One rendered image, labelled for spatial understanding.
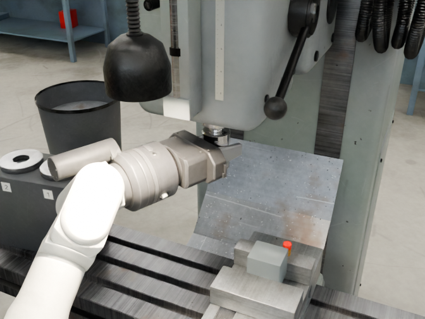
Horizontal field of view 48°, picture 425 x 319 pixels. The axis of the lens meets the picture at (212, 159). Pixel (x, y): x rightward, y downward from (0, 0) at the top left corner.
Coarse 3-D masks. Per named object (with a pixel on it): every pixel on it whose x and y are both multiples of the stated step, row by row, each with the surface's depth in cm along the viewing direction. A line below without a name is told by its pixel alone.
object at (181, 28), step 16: (160, 0) 57; (176, 0) 56; (192, 0) 57; (176, 16) 57; (192, 16) 58; (176, 32) 58; (192, 32) 58; (176, 48) 59; (192, 48) 59; (176, 64) 60; (192, 64) 60; (176, 80) 61; (192, 80) 61; (176, 96) 62; (192, 96) 62; (176, 112) 63; (192, 112) 63
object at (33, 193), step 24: (0, 168) 101; (24, 168) 99; (0, 192) 101; (24, 192) 99; (48, 192) 96; (0, 216) 104; (24, 216) 102; (48, 216) 100; (0, 240) 108; (24, 240) 105
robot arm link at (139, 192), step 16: (96, 144) 67; (112, 144) 68; (48, 160) 64; (64, 160) 64; (80, 160) 65; (96, 160) 66; (112, 160) 68; (128, 160) 66; (144, 160) 67; (64, 176) 64; (128, 176) 65; (144, 176) 66; (64, 192) 65; (128, 192) 66; (144, 192) 66; (128, 208) 69
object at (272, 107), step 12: (300, 0) 65; (312, 0) 65; (288, 12) 66; (300, 12) 65; (312, 12) 66; (288, 24) 67; (300, 24) 66; (312, 24) 68; (300, 36) 65; (300, 48) 64; (288, 60) 64; (288, 72) 62; (288, 84) 62; (276, 96) 61; (264, 108) 60; (276, 108) 59
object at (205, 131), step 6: (204, 132) 76; (210, 132) 76; (216, 132) 76; (222, 132) 76; (228, 132) 76; (204, 138) 76; (210, 138) 76; (216, 138) 75; (222, 138) 76; (228, 138) 77
